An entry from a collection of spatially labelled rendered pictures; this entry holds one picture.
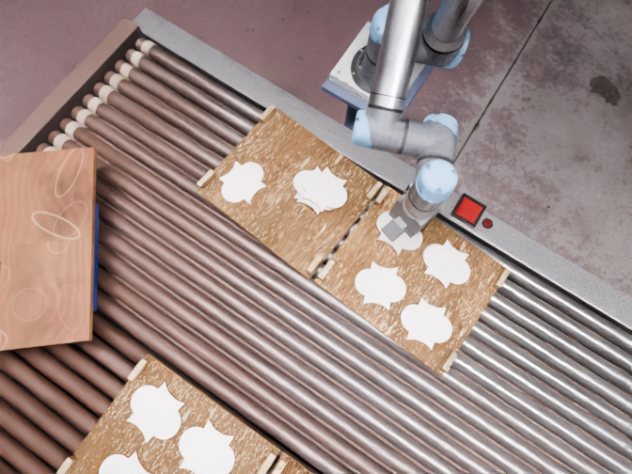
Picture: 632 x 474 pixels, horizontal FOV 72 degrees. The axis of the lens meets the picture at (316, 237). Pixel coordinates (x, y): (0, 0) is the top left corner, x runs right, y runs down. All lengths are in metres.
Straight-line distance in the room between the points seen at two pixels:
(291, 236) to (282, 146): 0.28
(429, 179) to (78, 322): 0.86
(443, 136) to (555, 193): 1.70
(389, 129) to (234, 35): 1.95
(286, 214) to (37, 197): 0.64
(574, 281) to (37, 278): 1.40
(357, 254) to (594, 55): 2.27
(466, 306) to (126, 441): 0.92
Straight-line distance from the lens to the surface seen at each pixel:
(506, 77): 2.83
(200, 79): 1.48
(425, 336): 1.20
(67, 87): 1.56
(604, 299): 1.45
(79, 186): 1.28
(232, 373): 1.19
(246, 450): 1.19
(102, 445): 1.28
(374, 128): 0.93
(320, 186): 1.23
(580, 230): 2.60
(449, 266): 1.24
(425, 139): 0.94
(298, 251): 1.20
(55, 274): 1.24
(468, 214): 1.32
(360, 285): 1.18
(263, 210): 1.24
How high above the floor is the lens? 2.10
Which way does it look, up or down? 74 degrees down
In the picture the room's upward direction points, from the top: 5 degrees clockwise
